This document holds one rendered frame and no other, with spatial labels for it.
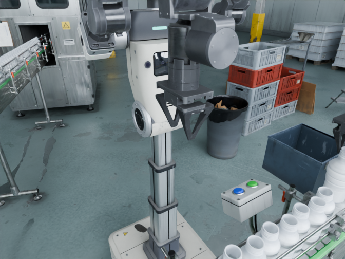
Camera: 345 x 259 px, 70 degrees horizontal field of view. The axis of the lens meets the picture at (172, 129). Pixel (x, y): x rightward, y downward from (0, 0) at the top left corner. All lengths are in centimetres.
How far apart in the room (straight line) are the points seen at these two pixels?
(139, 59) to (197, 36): 54
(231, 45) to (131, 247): 150
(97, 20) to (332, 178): 76
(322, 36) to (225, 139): 568
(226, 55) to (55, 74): 381
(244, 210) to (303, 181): 72
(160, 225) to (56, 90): 317
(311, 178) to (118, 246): 118
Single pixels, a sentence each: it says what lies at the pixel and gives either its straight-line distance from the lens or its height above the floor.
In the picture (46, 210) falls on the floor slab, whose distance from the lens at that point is 251.
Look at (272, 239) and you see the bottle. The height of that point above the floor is 115.
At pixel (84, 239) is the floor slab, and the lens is 218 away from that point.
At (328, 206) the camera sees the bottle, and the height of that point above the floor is 113.
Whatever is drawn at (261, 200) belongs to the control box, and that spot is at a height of 109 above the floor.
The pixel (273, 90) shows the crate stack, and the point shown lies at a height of 54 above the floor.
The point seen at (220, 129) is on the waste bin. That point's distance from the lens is 268.
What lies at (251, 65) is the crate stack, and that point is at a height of 94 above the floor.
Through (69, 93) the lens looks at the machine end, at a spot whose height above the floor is 33.
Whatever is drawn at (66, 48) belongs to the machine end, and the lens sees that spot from 399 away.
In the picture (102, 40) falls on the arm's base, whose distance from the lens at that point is 86.
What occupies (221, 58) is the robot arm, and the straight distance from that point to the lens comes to 37.
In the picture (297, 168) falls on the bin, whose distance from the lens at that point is 145.
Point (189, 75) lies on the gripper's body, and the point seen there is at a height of 152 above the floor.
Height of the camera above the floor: 163
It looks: 28 degrees down
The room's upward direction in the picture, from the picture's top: straight up
